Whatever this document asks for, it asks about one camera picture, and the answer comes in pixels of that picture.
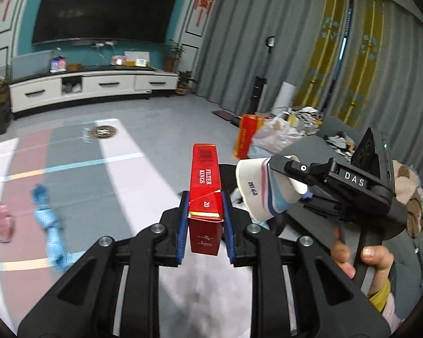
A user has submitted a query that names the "white plastic bag of clutter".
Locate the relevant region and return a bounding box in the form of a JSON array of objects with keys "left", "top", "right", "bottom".
[{"left": 247, "top": 116, "right": 303, "bottom": 159}]

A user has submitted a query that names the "upright vacuum cleaner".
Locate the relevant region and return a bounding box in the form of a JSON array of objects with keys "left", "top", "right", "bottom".
[{"left": 213, "top": 35, "right": 277, "bottom": 122}]

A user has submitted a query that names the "yellow sleeve forearm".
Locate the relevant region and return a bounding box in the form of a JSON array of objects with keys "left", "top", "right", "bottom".
[{"left": 369, "top": 279, "right": 395, "bottom": 315}]

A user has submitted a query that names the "patterned pink grey rug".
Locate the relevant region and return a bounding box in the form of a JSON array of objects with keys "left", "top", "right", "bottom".
[{"left": 0, "top": 118, "right": 251, "bottom": 337}]

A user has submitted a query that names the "red cigarette carton box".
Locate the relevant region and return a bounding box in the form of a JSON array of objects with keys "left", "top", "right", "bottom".
[{"left": 188, "top": 143, "right": 224, "bottom": 255}]

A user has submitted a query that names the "person right hand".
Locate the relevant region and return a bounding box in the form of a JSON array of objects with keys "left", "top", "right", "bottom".
[{"left": 331, "top": 227, "right": 394, "bottom": 297}]

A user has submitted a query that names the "black wall television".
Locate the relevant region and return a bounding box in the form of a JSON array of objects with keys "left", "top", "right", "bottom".
[{"left": 32, "top": 0, "right": 176, "bottom": 44}]

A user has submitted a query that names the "white TV cabinet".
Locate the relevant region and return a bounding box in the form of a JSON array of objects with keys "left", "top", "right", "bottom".
[{"left": 10, "top": 66, "right": 179, "bottom": 114}]

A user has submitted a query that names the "black camera box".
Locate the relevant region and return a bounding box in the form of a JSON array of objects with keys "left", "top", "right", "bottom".
[{"left": 350, "top": 127, "right": 395, "bottom": 193}]

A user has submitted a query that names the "grey yellow curtain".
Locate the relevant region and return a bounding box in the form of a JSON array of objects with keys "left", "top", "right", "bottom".
[{"left": 195, "top": 0, "right": 423, "bottom": 181}]

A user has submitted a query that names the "red paper shopping bag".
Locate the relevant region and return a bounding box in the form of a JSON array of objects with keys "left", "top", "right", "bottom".
[{"left": 234, "top": 114, "right": 269, "bottom": 159}]

